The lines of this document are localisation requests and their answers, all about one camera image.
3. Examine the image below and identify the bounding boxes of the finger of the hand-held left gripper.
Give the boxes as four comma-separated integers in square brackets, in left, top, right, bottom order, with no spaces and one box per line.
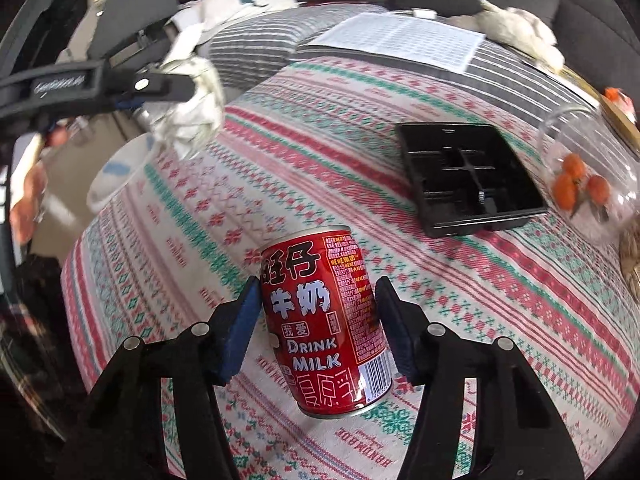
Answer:
[111,96,151,112]
[105,71,196,107]

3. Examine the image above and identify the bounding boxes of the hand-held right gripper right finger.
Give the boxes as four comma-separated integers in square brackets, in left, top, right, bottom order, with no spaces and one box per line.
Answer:
[375,276,586,480]

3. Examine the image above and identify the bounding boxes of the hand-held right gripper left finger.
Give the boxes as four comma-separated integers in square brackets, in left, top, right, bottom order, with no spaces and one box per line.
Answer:
[55,275,261,480]

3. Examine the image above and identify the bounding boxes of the white paper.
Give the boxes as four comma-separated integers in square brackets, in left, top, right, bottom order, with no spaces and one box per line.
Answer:
[135,22,226,158]

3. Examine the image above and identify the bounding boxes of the red drink can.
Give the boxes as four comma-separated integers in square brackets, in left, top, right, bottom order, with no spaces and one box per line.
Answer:
[259,225,396,420]

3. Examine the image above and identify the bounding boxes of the person's left hand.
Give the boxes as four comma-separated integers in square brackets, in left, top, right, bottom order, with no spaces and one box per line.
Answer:
[11,160,48,241]

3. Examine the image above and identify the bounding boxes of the dark grey chair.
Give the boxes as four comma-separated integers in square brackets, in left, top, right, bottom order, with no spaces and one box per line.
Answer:
[87,0,181,68]

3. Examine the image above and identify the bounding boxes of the grey striped cloth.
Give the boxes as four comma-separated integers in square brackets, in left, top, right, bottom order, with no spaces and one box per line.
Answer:
[207,2,601,111]

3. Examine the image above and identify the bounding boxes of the white deer print pillow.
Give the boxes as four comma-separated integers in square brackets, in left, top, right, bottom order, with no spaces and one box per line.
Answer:
[200,0,296,28]

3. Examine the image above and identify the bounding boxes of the black plastic tray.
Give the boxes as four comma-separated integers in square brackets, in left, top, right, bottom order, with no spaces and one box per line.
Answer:
[395,122,549,239]

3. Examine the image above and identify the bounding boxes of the dark plaid clothing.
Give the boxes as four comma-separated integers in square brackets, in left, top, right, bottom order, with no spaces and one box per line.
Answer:
[0,255,86,441]

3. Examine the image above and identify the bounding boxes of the woven basket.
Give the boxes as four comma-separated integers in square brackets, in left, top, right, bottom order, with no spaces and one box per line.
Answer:
[619,230,640,306]

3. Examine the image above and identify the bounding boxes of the printed paper sheet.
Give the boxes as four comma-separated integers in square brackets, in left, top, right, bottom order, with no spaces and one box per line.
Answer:
[305,12,487,73]

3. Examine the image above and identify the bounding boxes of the clear bag of oranges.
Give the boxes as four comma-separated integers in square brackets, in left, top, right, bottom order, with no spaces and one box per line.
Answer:
[537,105,640,246]

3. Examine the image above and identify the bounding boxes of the wooden tray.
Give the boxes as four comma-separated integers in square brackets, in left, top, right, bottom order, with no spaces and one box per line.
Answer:
[597,92,640,146]

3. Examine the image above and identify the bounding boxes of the red orange toy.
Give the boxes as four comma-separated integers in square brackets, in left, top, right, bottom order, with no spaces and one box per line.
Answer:
[602,86,638,121]

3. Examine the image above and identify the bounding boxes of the white plush toy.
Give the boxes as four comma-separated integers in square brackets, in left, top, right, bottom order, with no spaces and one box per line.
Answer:
[447,0,566,71]

